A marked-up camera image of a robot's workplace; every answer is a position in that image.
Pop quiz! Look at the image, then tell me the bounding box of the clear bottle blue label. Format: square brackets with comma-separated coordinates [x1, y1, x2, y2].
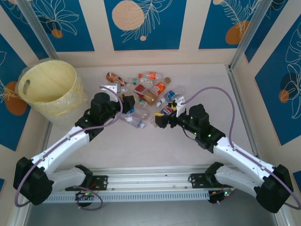
[159, 86, 186, 104]

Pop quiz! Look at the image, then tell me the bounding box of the clear water bottle white cap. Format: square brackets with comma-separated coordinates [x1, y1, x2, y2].
[119, 112, 147, 129]

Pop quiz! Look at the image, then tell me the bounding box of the red cap cola bottle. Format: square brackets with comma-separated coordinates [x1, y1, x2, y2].
[119, 86, 151, 124]

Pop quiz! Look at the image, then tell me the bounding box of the amber tea bottle red label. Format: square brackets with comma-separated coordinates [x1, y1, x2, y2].
[134, 84, 163, 108]

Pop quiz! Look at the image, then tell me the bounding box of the white waste bin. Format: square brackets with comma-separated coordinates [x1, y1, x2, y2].
[17, 58, 89, 131]

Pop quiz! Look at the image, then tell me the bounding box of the orange label bottle tan cap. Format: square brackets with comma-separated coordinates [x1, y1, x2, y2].
[152, 77, 172, 95]

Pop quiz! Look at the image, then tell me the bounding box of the clear bottle green white label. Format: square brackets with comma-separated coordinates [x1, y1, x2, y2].
[128, 77, 156, 86]

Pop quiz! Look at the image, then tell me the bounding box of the brown drink bottle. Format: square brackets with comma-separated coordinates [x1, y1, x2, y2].
[105, 72, 128, 87]

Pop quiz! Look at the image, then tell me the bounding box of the clear bottle orange cap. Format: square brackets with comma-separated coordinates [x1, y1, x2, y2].
[138, 70, 163, 81]

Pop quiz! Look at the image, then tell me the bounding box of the small circuit board with LEDs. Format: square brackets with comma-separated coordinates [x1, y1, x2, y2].
[208, 187, 236, 205]
[74, 191, 95, 201]

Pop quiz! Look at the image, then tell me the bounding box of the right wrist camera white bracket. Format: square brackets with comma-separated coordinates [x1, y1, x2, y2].
[174, 93, 188, 117]

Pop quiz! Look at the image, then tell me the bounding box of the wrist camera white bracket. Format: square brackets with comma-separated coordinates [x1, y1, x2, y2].
[174, 93, 188, 117]
[100, 84, 122, 95]

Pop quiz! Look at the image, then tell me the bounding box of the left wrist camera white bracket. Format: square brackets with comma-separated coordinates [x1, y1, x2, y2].
[100, 84, 122, 95]

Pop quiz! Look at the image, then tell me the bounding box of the thin black cable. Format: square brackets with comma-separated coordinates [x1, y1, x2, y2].
[182, 127, 205, 148]

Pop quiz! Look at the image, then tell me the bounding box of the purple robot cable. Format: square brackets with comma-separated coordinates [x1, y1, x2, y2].
[14, 86, 124, 210]
[183, 87, 301, 210]

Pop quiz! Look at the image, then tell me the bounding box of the aluminium table side rail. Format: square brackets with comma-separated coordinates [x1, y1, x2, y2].
[225, 64, 261, 158]
[35, 121, 55, 175]

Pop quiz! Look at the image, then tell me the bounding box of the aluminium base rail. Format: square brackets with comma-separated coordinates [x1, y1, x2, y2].
[49, 166, 238, 196]

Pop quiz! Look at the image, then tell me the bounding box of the white slotted cable duct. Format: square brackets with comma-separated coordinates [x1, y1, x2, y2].
[43, 190, 210, 203]

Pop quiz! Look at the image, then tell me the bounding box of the aluminium frame post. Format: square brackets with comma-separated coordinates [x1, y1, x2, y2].
[228, 0, 275, 70]
[16, 0, 59, 61]

